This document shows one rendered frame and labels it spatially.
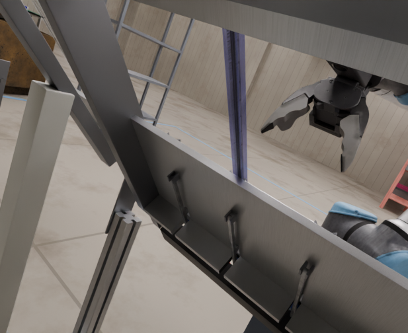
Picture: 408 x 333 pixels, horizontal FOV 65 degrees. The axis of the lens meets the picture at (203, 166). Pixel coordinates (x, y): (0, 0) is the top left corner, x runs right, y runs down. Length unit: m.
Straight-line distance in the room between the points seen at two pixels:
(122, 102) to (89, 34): 0.10
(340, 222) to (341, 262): 0.60
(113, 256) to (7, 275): 0.28
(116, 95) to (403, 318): 0.41
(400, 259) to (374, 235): 0.08
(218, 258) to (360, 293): 0.23
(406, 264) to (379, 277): 0.53
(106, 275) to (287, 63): 9.89
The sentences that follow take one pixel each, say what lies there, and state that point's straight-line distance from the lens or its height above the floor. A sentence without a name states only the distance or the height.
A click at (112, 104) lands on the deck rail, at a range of 0.45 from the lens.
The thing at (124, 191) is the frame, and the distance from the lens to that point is 0.64.
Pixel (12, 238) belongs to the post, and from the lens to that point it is 0.81.
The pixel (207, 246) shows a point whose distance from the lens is 0.54.
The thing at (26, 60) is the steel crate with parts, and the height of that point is 0.40.
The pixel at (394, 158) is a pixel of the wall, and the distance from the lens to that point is 9.24.
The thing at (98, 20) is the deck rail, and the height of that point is 0.96.
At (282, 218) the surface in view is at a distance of 0.35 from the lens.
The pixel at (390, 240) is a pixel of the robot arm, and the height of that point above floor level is 0.77.
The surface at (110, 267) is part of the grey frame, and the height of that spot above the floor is 0.54.
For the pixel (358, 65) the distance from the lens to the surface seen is 0.20.
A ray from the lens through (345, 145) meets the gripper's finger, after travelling 0.50.
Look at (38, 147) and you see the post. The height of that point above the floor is 0.70.
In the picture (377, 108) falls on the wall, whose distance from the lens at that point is 9.41.
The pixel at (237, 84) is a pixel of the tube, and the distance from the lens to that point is 0.28.
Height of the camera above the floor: 0.95
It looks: 15 degrees down
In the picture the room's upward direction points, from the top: 23 degrees clockwise
